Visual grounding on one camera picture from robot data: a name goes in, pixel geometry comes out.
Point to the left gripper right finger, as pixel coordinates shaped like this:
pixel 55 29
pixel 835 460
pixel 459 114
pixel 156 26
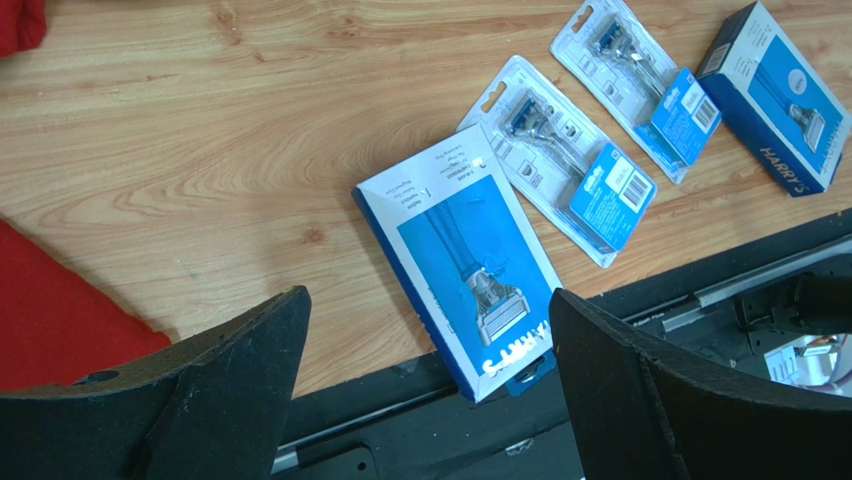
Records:
pixel 643 408

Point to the clear blister razor pack right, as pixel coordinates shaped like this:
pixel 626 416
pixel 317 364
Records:
pixel 661 105

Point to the clear blister razor pack left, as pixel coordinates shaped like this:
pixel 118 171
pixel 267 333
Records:
pixel 561 161

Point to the clear blister razor pack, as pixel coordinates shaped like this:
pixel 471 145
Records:
pixel 661 105
pixel 561 161

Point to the blue razor box right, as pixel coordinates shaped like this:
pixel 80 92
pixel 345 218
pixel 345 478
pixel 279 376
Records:
pixel 772 99

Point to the red cloth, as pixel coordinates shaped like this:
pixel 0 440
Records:
pixel 57 328

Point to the white blue Harry's box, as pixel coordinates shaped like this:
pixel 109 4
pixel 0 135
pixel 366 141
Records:
pixel 469 261

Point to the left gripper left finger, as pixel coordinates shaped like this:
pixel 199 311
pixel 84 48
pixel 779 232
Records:
pixel 213 406

